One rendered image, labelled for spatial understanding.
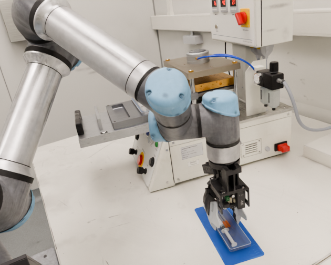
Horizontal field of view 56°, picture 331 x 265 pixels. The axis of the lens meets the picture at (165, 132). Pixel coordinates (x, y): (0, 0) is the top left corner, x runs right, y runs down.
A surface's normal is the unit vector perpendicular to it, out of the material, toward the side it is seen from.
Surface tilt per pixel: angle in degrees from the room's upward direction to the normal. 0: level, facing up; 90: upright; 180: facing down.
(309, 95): 90
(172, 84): 47
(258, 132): 90
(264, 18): 90
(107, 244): 0
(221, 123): 90
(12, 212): 107
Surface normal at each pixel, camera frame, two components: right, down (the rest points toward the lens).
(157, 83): -0.11, -0.32
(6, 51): 0.46, 0.29
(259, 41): 0.23, 0.36
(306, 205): -0.14, -0.91
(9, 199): 0.98, -0.17
